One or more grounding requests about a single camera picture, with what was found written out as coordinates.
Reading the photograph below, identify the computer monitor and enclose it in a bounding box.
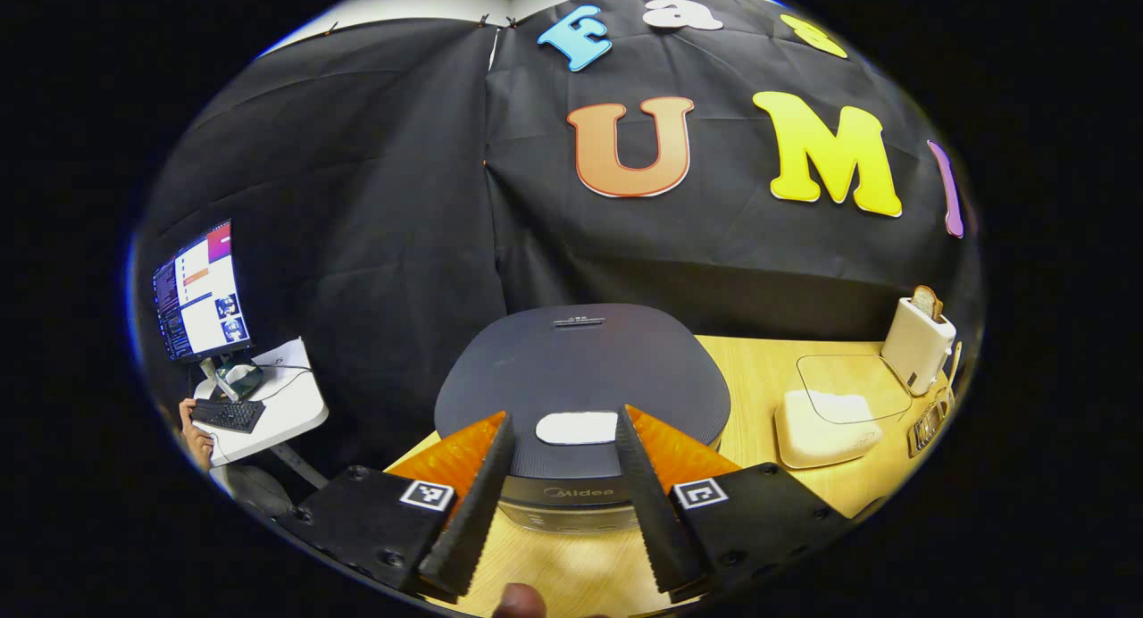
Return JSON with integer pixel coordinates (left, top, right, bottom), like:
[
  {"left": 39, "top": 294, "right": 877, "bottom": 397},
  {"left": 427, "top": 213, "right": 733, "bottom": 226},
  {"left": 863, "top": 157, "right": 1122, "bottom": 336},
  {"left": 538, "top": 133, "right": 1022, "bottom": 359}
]
[{"left": 152, "top": 219, "right": 254, "bottom": 363}]

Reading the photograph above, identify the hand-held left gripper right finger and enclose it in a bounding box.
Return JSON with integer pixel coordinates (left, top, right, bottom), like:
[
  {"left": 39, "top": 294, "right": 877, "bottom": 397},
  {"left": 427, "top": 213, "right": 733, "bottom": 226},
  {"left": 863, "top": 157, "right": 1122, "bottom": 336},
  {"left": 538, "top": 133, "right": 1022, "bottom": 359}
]
[{"left": 614, "top": 405, "right": 854, "bottom": 598}]

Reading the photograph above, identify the black keyboard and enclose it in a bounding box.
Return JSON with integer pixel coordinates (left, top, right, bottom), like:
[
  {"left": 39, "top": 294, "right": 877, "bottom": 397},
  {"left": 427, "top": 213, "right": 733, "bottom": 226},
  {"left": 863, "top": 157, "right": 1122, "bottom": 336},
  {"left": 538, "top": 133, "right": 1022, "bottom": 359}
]
[{"left": 190, "top": 398, "right": 266, "bottom": 434}]

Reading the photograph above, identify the wooden spoon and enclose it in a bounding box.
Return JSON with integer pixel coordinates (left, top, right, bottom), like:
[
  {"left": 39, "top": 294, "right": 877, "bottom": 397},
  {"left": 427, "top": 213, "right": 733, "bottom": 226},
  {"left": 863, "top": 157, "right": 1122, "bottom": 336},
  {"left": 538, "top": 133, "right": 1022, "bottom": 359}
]
[{"left": 938, "top": 339, "right": 964, "bottom": 413}]

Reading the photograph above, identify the white rice box clear lid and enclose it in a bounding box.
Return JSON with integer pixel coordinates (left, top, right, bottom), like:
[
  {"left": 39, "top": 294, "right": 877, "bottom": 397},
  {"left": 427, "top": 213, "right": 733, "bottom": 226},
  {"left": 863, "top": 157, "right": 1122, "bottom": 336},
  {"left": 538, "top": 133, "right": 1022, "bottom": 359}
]
[{"left": 774, "top": 355, "right": 912, "bottom": 470}]

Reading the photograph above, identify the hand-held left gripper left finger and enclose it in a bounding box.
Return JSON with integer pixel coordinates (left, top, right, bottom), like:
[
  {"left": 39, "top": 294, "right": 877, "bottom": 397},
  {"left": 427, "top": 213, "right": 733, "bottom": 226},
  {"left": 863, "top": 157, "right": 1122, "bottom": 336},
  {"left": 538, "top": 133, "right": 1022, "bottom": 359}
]
[{"left": 277, "top": 411, "right": 516, "bottom": 601}]

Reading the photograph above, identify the black backdrop cloth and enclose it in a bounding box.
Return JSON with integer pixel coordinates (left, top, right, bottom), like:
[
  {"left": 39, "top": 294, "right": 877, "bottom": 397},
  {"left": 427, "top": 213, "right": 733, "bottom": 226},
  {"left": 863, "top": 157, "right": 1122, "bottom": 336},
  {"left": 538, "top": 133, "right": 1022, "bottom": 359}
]
[{"left": 134, "top": 0, "right": 983, "bottom": 476}]

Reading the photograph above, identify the white toaster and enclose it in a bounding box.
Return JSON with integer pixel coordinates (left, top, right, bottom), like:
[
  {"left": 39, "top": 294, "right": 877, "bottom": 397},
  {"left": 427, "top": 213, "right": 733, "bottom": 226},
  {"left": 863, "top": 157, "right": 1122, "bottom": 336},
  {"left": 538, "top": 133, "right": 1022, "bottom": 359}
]
[{"left": 882, "top": 296, "right": 956, "bottom": 397}]

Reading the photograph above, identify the dark teal object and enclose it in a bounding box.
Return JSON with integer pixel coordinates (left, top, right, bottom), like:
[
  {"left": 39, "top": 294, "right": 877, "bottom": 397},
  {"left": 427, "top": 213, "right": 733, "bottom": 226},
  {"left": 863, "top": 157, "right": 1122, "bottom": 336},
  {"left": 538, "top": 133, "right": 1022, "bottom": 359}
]
[{"left": 214, "top": 359, "right": 264, "bottom": 401}]

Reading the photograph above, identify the dark grey rice cooker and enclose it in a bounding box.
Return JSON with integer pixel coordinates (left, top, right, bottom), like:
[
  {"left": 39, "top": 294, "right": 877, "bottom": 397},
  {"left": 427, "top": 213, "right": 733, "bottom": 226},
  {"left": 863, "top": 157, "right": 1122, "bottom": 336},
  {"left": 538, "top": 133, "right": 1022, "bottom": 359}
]
[{"left": 434, "top": 303, "right": 731, "bottom": 534}]

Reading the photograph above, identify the white side table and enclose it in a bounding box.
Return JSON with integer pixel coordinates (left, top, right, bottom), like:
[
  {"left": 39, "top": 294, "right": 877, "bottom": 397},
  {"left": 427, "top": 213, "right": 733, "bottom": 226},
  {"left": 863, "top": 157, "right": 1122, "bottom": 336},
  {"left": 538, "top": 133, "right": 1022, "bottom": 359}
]
[{"left": 192, "top": 337, "right": 330, "bottom": 491}]

